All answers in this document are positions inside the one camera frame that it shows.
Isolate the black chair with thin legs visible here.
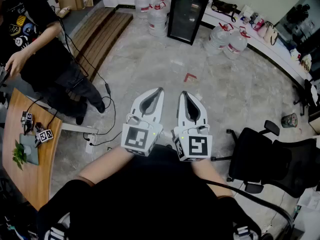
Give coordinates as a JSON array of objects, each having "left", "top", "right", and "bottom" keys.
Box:
[{"left": 293, "top": 78, "right": 320, "bottom": 117}]

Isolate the thin black cable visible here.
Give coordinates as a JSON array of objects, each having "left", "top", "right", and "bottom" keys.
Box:
[{"left": 51, "top": 5, "right": 123, "bottom": 147}]

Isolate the grey flat stand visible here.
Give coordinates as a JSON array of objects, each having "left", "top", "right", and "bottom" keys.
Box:
[{"left": 19, "top": 133, "right": 40, "bottom": 166}]

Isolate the black bag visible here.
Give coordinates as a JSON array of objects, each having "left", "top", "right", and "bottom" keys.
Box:
[{"left": 210, "top": 0, "right": 239, "bottom": 23}]

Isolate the small spare gripper device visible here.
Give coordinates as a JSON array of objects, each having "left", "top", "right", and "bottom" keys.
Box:
[
  {"left": 20, "top": 110, "right": 35, "bottom": 136},
  {"left": 34, "top": 122, "right": 55, "bottom": 149}
]

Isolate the white counter ledge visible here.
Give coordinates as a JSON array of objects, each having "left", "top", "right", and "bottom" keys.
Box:
[{"left": 199, "top": 6, "right": 315, "bottom": 84}]

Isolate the thick black cable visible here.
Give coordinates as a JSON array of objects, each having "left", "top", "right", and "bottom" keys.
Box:
[{"left": 205, "top": 180, "right": 295, "bottom": 240}]

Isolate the black glass-door fridge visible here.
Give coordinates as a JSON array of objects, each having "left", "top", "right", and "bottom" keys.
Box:
[{"left": 166, "top": 0, "right": 215, "bottom": 46}]

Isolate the person's right forearm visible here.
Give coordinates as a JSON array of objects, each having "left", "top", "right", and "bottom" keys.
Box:
[{"left": 191, "top": 157, "right": 235, "bottom": 199}]

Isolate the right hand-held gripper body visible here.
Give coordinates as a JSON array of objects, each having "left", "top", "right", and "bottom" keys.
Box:
[{"left": 171, "top": 124, "right": 213, "bottom": 162}]

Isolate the beige handbag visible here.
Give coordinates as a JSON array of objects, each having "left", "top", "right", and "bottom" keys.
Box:
[{"left": 263, "top": 21, "right": 280, "bottom": 47}]

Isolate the wooden desk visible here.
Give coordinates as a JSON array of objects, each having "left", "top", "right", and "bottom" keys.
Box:
[{"left": 1, "top": 87, "right": 63, "bottom": 212}]

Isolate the small green plant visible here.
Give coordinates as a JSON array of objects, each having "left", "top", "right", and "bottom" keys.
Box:
[{"left": 11, "top": 139, "right": 28, "bottom": 172}]

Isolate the cream round plush toy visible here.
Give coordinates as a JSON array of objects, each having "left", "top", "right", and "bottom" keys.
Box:
[{"left": 299, "top": 53, "right": 313, "bottom": 74}]

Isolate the white power strip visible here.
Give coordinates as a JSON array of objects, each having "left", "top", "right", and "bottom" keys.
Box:
[{"left": 84, "top": 133, "right": 98, "bottom": 154}]

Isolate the white desk foot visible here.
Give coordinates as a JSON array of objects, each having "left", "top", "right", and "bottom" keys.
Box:
[{"left": 60, "top": 122, "right": 99, "bottom": 135}]

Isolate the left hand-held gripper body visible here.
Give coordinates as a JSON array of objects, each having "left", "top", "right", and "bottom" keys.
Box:
[{"left": 121, "top": 115, "right": 164, "bottom": 157}]

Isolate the pink bag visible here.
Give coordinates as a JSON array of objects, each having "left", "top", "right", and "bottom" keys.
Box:
[{"left": 252, "top": 18, "right": 266, "bottom": 33}]

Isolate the person's black shirt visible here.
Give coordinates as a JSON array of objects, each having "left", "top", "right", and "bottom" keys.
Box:
[{"left": 36, "top": 143, "right": 262, "bottom": 240}]

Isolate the person's left forearm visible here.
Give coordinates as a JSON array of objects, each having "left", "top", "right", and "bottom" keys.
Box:
[{"left": 77, "top": 145, "right": 151, "bottom": 188}]

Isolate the white side table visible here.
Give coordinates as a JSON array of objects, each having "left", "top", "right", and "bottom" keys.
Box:
[{"left": 293, "top": 186, "right": 320, "bottom": 240}]

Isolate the black office chair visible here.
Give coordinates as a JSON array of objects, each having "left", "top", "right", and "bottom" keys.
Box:
[{"left": 210, "top": 119, "right": 320, "bottom": 199}]

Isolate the black handheld device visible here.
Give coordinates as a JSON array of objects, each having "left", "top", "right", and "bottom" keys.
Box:
[{"left": 0, "top": 63, "right": 12, "bottom": 88}]

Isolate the small cardboard box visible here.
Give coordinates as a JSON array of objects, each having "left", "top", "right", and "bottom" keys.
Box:
[{"left": 55, "top": 6, "right": 73, "bottom": 19}]

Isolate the white plush toy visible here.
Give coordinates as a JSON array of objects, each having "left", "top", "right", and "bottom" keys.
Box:
[{"left": 289, "top": 48, "right": 302, "bottom": 63}]

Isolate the brown wooden slat platform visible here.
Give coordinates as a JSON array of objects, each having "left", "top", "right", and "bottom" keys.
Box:
[{"left": 70, "top": 7, "right": 135, "bottom": 83}]

